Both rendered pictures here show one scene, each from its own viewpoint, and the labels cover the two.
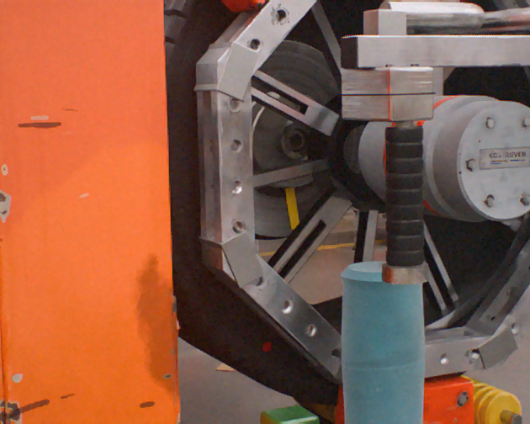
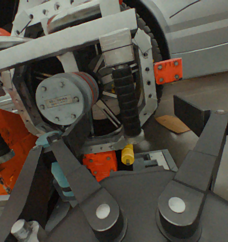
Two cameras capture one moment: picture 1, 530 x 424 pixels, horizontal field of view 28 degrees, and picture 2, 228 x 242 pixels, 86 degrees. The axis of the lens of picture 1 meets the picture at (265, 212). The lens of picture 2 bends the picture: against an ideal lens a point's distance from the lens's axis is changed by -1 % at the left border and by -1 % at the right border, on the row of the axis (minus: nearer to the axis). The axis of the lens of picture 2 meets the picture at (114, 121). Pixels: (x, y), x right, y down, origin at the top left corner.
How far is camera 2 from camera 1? 1.07 m
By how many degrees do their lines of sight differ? 37
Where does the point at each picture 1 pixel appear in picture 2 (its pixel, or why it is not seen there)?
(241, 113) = (14, 91)
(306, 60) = not seen: hidden behind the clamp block
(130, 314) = not seen: outside the picture
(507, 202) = (65, 118)
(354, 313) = not seen: hidden behind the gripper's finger
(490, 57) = (3, 63)
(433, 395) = (98, 157)
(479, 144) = (43, 98)
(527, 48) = (19, 52)
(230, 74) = (5, 81)
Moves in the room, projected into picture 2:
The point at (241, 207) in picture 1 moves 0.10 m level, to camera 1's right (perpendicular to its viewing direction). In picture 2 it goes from (25, 116) to (38, 115)
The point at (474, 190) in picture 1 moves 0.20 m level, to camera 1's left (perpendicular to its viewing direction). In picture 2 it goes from (48, 115) to (18, 116)
